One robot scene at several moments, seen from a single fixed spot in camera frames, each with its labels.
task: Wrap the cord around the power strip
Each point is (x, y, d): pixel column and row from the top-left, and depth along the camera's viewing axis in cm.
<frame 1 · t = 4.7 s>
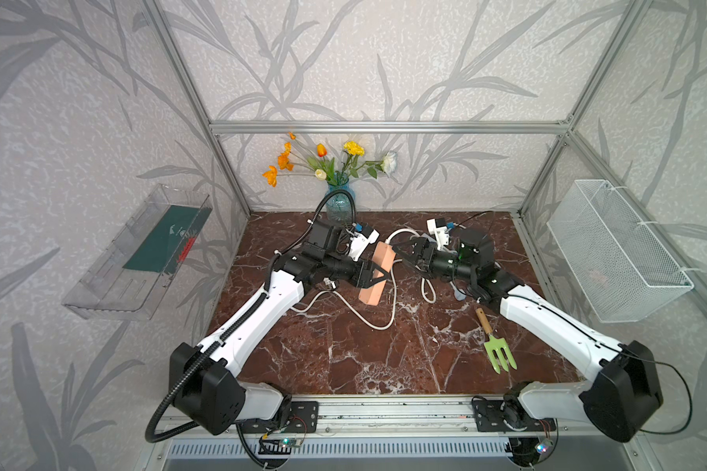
left hand: (381, 272, 73), fingers open
right hand: (396, 253, 72), fingers open
blue glass vase: (339, 205, 114), point 9 cm above the table

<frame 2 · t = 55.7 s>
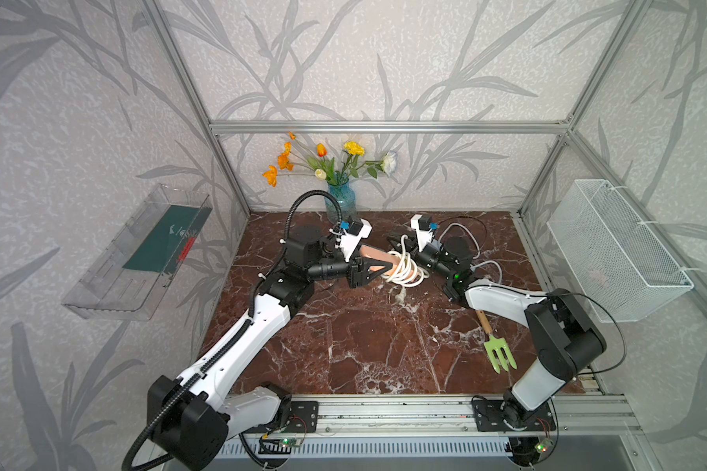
left hand: (385, 263, 65), fingers open
right hand: (390, 235, 81), fingers closed
the named things where they were.

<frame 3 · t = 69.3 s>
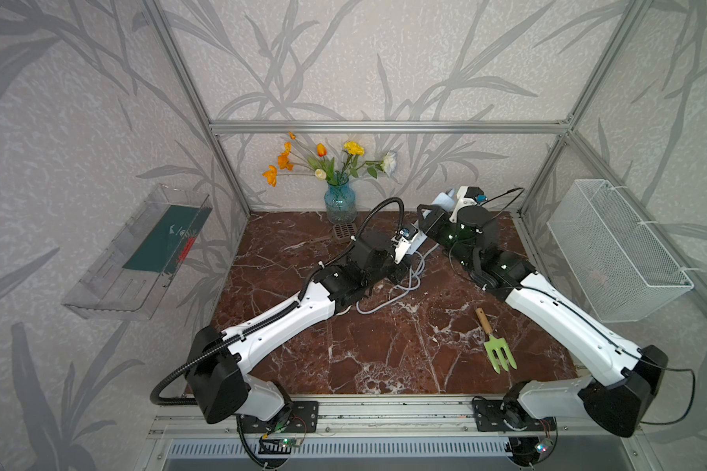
left hand: (408, 249, 74), fingers open
right hand: (419, 209, 70), fingers open
the named things where they were.

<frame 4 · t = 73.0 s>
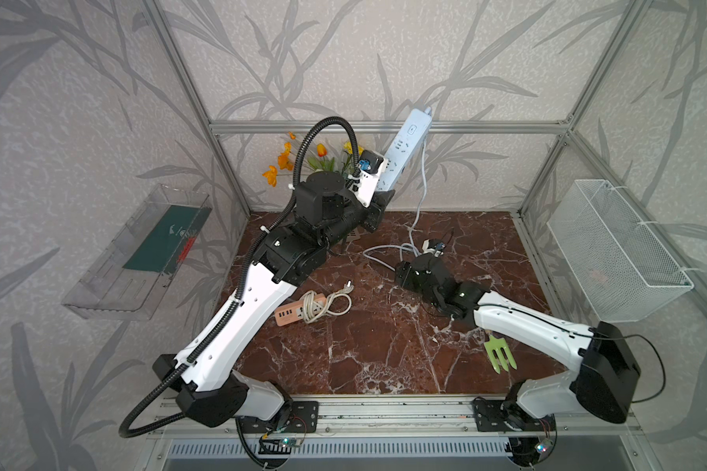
left hand: (384, 186, 58), fingers open
right hand: (402, 268, 82), fingers open
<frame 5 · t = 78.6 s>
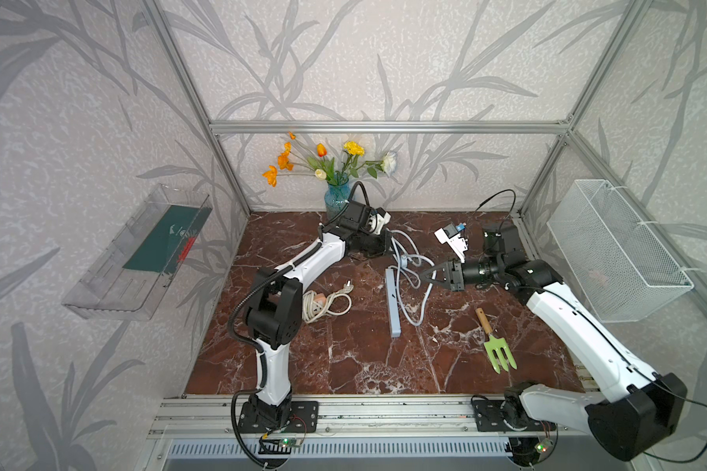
left hand: (402, 250, 86), fingers closed
right hand: (421, 276, 68), fingers closed
